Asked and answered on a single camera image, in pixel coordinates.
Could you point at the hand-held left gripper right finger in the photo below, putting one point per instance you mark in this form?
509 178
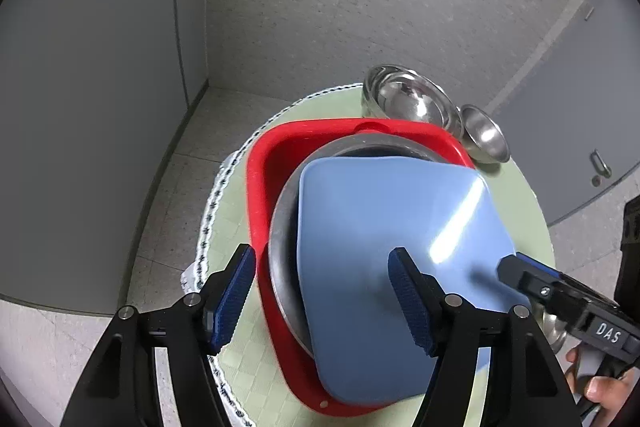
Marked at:
410 302

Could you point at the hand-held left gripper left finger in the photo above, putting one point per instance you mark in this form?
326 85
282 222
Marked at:
231 302

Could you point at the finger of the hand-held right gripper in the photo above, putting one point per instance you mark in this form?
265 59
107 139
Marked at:
525 274

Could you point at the blue square plate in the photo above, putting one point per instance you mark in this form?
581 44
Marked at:
360 227

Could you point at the red plastic basin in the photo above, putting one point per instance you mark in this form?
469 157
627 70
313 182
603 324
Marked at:
262 167

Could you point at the person's right hand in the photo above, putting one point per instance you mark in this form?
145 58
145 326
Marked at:
607 392

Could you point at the shiny steel cup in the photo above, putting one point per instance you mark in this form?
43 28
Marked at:
552 329

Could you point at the green tablecloth with lace trim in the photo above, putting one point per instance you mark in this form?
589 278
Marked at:
225 232

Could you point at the large steel plate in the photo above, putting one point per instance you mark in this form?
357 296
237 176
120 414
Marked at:
285 252

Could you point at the dark clothing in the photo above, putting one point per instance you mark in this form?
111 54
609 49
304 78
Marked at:
631 247

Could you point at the small steel bowl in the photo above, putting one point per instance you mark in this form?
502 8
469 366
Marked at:
482 134

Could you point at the grey cabinet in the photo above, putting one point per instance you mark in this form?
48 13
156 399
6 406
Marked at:
565 107

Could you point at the wide steel bowl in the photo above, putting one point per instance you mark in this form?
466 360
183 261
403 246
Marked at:
420 104

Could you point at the deep steel bowl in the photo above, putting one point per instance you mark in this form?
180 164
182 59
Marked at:
372 87

